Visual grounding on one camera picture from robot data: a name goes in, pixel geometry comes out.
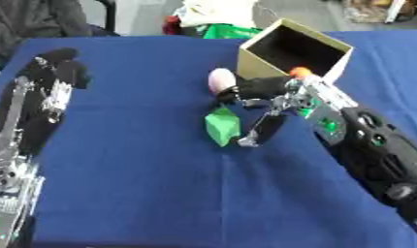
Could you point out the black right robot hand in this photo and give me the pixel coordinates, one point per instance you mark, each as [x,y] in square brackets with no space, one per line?
[261,86]

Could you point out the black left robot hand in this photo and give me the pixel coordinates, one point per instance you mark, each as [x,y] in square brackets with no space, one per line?
[34,106]

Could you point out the silver and black right robot arm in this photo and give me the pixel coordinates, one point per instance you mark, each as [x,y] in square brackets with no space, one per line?
[370,145]

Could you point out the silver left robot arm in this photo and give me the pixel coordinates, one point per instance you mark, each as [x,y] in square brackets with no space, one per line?
[11,197]

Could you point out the tan cardboard box black inside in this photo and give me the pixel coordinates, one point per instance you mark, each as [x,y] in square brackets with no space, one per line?
[297,48]

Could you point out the pink egg-shaped toy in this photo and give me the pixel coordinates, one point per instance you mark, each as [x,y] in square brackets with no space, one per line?
[221,80]

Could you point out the orange ball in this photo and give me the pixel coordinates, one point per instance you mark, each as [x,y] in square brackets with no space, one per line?
[300,71]

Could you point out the green block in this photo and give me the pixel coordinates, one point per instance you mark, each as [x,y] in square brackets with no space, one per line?
[222,126]

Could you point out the green bag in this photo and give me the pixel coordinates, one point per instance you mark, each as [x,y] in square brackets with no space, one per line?
[231,31]

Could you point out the white bag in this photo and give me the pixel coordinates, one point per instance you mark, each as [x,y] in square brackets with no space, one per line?
[217,12]

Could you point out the person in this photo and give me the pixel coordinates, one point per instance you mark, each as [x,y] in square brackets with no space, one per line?
[31,19]

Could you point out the red cloth item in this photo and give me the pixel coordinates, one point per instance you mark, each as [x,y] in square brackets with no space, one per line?
[172,25]

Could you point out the black chair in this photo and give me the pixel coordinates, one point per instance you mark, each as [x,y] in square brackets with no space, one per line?
[109,14]

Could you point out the brown clutter pile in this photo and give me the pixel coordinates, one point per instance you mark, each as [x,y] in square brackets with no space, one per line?
[381,9]

